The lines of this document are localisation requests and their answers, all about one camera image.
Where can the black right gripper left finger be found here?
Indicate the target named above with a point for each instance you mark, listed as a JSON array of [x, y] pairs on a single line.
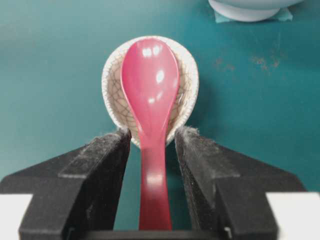
[[66, 195]]

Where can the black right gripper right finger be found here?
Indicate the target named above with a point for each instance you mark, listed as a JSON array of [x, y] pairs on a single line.
[[226, 190]]

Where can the red plastic spoon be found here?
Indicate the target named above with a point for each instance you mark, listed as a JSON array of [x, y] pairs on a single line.
[[150, 81]]

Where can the large white bowl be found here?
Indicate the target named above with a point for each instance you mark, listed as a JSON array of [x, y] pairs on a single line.
[[250, 10]]

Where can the teal tape under bowl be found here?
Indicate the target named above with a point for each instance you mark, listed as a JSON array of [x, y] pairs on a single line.
[[282, 15]]

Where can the small crackle-glaze dish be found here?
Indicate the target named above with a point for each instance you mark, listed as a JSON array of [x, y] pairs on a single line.
[[115, 100]]

